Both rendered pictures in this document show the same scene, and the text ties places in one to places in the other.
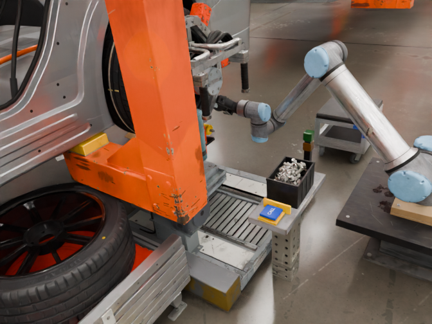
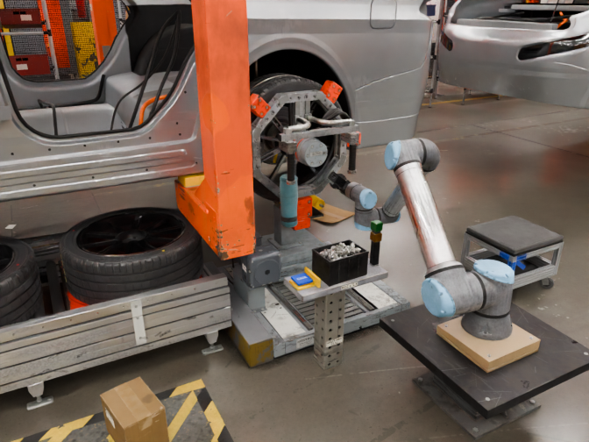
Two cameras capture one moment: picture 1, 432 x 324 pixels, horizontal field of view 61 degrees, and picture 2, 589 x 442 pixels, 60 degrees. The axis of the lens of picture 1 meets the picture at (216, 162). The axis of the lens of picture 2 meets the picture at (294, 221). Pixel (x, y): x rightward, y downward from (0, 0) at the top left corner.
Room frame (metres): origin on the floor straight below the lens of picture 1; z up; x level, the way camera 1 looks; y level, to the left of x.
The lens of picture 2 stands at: (-0.56, -0.95, 1.55)
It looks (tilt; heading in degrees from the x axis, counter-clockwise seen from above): 24 degrees down; 25
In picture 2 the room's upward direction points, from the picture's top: straight up
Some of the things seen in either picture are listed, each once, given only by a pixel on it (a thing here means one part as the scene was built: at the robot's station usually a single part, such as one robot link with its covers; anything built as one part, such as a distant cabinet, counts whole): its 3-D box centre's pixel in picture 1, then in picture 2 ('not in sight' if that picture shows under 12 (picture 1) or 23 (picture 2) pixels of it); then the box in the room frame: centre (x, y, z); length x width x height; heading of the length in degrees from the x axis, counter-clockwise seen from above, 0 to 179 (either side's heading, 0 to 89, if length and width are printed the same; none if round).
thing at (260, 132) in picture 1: (260, 129); (365, 217); (1.79, -0.26, 0.51); 0.12 x 0.09 x 0.12; 132
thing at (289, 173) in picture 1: (290, 180); (339, 260); (1.28, -0.31, 0.51); 0.20 x 0.14 x 0.13; 145
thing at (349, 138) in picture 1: (348, 127); (510, 258); (2.33, -0.98, 0.17); 0.43 x 0.36 x 0.34; 143
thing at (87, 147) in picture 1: (86, 141); (194, 177); (1.47, 0.56, 0.71); 0.14 x 0.14 x 0.05; 53
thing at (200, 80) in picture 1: (196, 78); (287, 145); (1.51, 0.04, 0.93); 0.09 x 0.05 x 0.05; 53
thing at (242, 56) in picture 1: (238, 55); (350, 136); (1.78, -0.16, 0.93); 0.09 x 0.05 x 0.05; 53
